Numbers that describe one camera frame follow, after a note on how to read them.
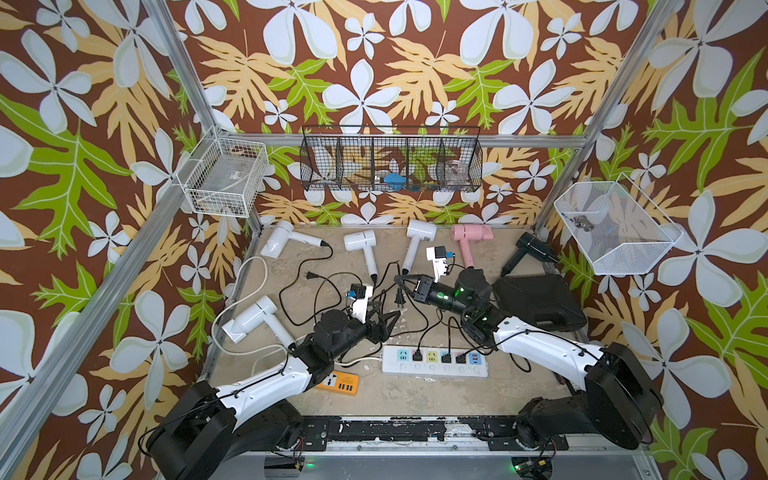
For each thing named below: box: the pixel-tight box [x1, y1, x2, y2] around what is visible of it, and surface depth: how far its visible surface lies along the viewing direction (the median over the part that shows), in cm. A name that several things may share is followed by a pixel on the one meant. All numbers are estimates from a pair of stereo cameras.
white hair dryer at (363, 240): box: [343, 230, 378, 276], surface depth 113 cm
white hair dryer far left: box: [260, 220, 329, 259], surface depth 115 cm
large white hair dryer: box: [221, 295, 296, 349], surface depth 92 cm
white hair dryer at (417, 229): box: [402, 219, 438, 273], surface depth 114 cm
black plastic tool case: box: [492, 275, 587, 333], surface depth 97 cm
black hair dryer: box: [500, 232, 559, 277], surface depth 110 cm
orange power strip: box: [315, 371, 360, 396], surface depth 82 cm
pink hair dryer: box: [450, 224, 494, 269], surface depth 114 cm
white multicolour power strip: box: [382, 345, 489, 378], surface depth 85 cm
